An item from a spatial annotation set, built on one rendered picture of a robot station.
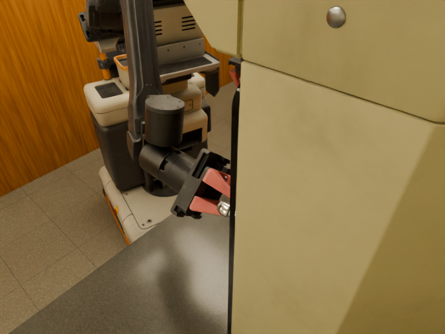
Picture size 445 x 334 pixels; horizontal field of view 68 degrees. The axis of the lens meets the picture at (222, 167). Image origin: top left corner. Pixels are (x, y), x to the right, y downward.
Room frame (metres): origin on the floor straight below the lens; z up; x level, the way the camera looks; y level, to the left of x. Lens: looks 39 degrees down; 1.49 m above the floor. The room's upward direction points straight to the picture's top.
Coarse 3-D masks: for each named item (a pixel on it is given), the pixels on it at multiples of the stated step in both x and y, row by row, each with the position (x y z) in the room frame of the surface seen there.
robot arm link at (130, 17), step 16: (128, 0) 0.60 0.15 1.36; (144, 0) 0.60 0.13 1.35; (128, 16) 0.58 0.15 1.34; (144, 16) 0.59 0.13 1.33; (128, 32) 0.57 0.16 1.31; (144, 32) 0.57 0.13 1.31; (128, 48) 0.56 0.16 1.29; (144, 48) 0.55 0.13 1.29; (128, 64) 0.55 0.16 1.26; (144, 64) 0.54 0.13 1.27; (144, 80) 0.52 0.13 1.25; (160, 80) 0.54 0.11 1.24; (144, 96) 0.50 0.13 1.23; (128, 112) 0.50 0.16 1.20; (144, 112) 0.49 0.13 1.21; (128, 128) 0.50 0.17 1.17
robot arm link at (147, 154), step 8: (144, 144) 0.42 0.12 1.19; (152, 144) 0.42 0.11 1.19; (144, 152) 0.41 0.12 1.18; (152, 152) 0.41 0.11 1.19; (160, 152) 0.40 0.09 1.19; (168, 152) 0.40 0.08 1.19; (176, 152) 0.41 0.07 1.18; (144, 160) 0.40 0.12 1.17; (152, 160) 0.39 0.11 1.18; (160, 160) 0.39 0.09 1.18; (144, 168) 0.40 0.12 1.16; (152, 168) 0.39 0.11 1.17; (160, 168) 0.38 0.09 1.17
